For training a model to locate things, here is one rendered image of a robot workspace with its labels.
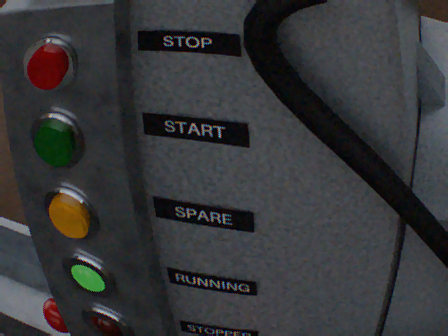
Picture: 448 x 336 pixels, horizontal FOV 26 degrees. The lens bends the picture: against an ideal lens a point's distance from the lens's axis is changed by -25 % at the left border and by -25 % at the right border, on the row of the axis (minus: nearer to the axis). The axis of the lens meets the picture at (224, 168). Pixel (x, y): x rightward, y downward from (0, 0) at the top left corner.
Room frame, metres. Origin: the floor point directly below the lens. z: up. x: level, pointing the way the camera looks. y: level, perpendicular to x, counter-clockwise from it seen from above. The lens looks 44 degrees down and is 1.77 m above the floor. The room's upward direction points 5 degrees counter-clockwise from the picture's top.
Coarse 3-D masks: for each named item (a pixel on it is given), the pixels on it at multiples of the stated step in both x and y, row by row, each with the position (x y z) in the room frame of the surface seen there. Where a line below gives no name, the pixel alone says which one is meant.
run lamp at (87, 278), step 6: (72, 270) 0.39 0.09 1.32; (78, 270) 0.38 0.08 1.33; (84, 270) 0.38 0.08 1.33; (90, 270) 0.38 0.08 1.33; (78, 276) 0.38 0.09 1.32; (84, 276) 0.38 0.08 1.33; (90, 276) 0.38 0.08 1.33; (96, 276) 0.38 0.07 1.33; (78, 282) 0.38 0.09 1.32; (84, 282) 0.38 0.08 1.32; (90, 282) 0.38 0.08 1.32; (96, 282) 0.38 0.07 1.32; (102, 282) 0.38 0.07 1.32; (90, 288) 0.38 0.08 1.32; (96, 288) 0.38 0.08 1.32; (102, 288) 0.38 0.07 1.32
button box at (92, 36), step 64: (64, 0) 0.39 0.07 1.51; (128, 0) 0.39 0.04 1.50; (0, 64) 0.40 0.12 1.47; (128, 64) 0.39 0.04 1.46; (128, 128) 0.38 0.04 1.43; (128, 192) 0.38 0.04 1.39; (64, 256) 0.39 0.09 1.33; (128, 256) 0.38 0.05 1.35; (64, 320) 0.40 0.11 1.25; (128, 320) 0.38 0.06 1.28
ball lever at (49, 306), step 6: (48, 300) 0.47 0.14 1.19; (48, 306) 0.47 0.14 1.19; (54, 306) 0.47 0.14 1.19; (48, 312) 0.46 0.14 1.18; (54, 312) 0.46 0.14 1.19; (48, 318) 0.46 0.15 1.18; (54, 318) 0.46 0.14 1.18; (60, 318) 0.46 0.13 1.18; (54, 324) 0.45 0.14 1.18; (60, 324) 0.45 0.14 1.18; (60, 330) 0.45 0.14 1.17; (66, 330) 0.45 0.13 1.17
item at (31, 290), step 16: (0, 224) 0.62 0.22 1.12; (16, 224) 0.62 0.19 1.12; (0, 240) 0.62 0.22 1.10; (16, 240) 0.61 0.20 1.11; (0, 256) 0.62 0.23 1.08; (16, 256) 0.62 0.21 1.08; (32, 256) 0.61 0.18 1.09; (0, 272) 0.59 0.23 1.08; (16, 272) 0.60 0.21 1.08; (32, 272) 0.60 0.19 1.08; (0, 288) 0.57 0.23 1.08; (16, 288) 0.57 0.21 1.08; (32, 288) 0.58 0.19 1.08; (48, 288) 0.58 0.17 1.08; (0, 304) 0.51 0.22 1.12; (16, 304) 0.55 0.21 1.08; (32, 304) 0.56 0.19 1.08; (0, 320) 0.51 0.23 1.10; (16, 320) 0.50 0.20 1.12; (32, 320) 0.50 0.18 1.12
